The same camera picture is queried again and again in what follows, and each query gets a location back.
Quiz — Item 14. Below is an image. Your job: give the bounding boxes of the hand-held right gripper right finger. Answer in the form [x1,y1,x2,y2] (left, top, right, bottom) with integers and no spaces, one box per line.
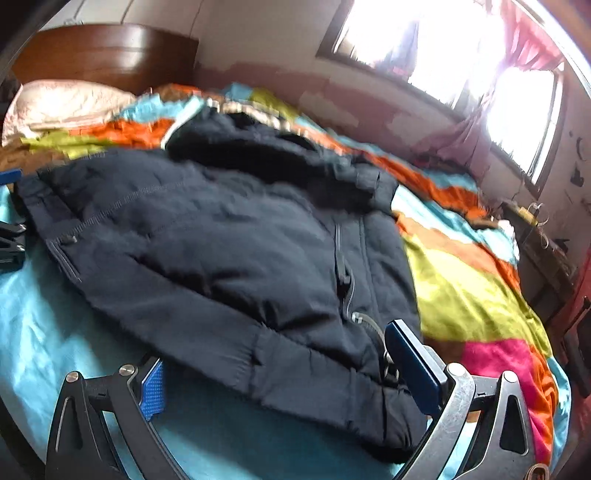
[384,319,539,480]

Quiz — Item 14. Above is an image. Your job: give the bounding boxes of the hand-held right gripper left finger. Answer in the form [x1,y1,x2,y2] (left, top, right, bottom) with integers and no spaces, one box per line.
[46,353,185,480]

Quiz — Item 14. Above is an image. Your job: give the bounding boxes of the black padded jacket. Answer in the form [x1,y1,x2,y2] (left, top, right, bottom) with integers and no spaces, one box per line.
[16,111,430,464]

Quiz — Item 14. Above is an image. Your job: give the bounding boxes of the pink floral pillow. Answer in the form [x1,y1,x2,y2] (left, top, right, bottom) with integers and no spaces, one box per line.
[2,79,137,146]

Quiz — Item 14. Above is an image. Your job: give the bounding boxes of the colourful patchwork duvet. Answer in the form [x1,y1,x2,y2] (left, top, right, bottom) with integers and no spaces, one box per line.
[0,83,573,480]

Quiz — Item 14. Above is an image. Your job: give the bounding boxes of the brown wooden headboard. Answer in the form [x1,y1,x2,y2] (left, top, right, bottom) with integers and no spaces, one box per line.
[11,24,199,97]

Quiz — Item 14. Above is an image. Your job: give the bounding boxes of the black chair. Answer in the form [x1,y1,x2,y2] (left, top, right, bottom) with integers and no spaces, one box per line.
[563,298,591,365]

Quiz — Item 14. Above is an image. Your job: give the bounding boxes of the cluttered dark desk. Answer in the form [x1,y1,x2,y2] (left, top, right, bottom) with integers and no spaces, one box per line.
[501,200,578,324]

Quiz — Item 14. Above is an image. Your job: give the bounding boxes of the pink curtain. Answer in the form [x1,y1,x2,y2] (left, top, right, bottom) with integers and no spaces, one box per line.
[416,0,568,162]

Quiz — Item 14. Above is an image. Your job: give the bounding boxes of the dark framed window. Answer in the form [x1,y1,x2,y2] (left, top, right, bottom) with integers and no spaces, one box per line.
[316,0,566,199]

